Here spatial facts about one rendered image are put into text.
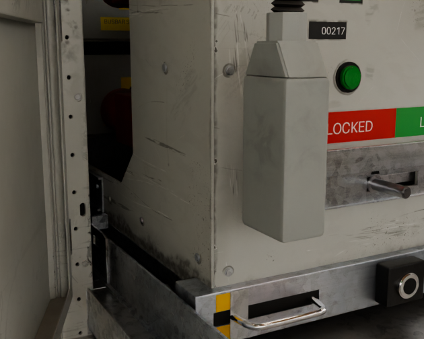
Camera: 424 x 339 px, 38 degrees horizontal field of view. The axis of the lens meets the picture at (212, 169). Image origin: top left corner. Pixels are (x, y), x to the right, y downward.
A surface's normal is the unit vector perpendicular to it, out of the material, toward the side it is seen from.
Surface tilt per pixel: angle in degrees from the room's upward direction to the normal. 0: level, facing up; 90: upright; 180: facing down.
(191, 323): 90
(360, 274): 90
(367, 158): 90
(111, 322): 90
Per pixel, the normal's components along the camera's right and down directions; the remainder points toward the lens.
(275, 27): -0.64, 0.15
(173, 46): -0.88, 0.09
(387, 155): 0.47, 0.18
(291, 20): 0.10, 0.19
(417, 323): 0.00, -0.98
